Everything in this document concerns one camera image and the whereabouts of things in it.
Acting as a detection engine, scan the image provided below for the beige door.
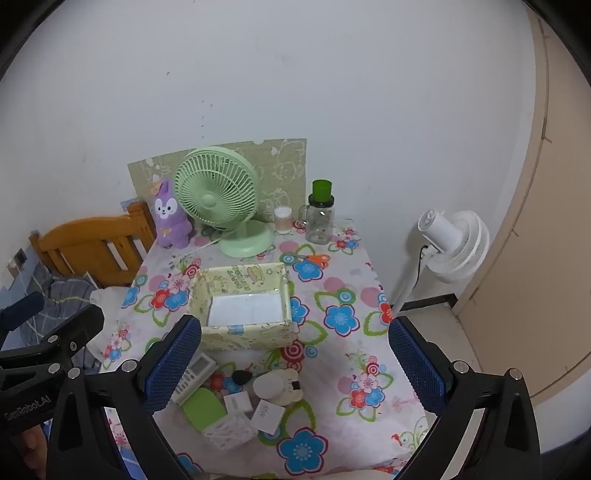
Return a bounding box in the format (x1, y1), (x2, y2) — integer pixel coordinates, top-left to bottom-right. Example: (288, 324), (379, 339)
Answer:
(455, 9), (591, 402)

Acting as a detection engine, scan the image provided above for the white charger block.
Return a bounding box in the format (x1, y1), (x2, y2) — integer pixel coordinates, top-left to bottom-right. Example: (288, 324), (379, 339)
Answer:
(252, 399), (287, 435)

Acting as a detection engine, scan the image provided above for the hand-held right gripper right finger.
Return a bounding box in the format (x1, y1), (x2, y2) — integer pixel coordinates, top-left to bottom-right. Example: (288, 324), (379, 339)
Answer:
(388, 316), (543, 480)

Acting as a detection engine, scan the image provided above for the green cartoon printed board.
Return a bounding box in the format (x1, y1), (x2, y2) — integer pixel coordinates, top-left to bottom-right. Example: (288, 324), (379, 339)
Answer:
(127, 137), (308, 227)

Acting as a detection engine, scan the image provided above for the floral tablecloth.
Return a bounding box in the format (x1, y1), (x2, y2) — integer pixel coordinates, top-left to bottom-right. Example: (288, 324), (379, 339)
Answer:
(99, 217), (444, 480)

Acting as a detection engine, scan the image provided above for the glass mug jar green lid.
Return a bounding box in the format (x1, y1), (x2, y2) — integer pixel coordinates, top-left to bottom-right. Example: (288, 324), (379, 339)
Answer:
(298, 180), (335, 244)

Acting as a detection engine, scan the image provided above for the purple plush toy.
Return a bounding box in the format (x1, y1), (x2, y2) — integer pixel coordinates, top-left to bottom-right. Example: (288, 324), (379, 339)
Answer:
(151, 179), (192, 249)

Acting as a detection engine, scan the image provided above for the green desk fan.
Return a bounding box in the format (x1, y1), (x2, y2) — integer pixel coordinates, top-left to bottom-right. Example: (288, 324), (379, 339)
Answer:
(174, 147), (276, 259)

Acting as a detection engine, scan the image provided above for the white remote control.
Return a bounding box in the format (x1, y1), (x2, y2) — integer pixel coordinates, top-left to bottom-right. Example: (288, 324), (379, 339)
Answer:
(172, 354), (218, 406)

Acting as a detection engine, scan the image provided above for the yellow fabric storage box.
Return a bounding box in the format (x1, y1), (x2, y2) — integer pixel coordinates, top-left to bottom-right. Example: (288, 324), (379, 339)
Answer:
(190, 262), (298, 352)

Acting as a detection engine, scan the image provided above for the white power cord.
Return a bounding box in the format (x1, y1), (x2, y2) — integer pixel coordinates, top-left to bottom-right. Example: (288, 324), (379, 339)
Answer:
(171, 235), (232, 268)

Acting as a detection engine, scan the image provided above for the small white box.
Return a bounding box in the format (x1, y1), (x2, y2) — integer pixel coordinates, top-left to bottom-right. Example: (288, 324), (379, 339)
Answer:
(224, 392), (254, 416)

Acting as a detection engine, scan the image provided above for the grey plaid blanket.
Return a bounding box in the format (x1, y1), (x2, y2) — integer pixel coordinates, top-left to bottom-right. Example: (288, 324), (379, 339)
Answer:
(0, 272), (100, 370)

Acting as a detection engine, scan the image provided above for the clear plastic box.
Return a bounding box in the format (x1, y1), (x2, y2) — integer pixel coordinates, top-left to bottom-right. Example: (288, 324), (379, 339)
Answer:
(201, 413), (258, 450)

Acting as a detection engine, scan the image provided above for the black fan cable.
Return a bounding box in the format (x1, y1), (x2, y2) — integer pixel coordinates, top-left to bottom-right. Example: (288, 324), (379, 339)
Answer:
(413, 244), (430, 291)

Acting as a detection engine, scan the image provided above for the wooden bed headboard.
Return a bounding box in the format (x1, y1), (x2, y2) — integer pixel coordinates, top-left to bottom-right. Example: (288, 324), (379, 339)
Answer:
(28, 200), (158, 289)

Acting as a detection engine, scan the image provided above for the white round case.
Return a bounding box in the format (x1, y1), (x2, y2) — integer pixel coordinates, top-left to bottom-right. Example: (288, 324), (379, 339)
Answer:
(252, 371), (288, 401)

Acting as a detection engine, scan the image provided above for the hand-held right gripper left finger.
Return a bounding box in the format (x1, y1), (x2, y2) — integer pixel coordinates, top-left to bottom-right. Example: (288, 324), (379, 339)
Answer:
(46, 314), (204, 480)

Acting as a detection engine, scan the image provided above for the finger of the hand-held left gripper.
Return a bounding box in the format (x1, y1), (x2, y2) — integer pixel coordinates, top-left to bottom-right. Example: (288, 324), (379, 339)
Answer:
(0, 291), (45, 344)
(0, 304), (105, 393)

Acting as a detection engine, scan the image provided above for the green rounded case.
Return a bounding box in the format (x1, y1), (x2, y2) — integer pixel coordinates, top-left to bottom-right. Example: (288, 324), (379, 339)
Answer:
(181, 388), (229, 432)

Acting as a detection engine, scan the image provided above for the white standing fan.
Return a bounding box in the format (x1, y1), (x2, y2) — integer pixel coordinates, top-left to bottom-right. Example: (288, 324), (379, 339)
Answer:
(390, 209), (490, 315)

